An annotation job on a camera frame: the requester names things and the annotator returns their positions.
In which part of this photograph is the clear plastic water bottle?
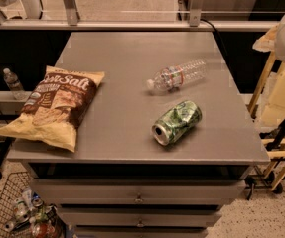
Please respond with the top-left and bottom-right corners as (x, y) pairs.
(146, 59), (207, 92)

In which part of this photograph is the brown yellow chip bag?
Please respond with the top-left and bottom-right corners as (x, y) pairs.
(0, 66), (105, 152)

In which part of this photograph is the small background water bottle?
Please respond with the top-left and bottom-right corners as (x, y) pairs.
(3, 68), (26, 100)

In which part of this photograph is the crushed green soda can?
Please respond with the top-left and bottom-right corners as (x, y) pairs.
(152, 100), (203, 146)

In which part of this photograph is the grey drawer cabinet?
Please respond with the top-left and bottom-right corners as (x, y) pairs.
(9, 32), (268, 238)

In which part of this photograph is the metal railing shelf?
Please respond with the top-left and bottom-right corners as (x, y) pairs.
(0, 0), (277, 32)

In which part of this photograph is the black cable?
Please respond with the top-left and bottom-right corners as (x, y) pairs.
(200, 18), (229, 57)

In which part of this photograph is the wire basket with trash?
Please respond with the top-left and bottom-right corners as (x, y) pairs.
(0, 172), (64, 238)

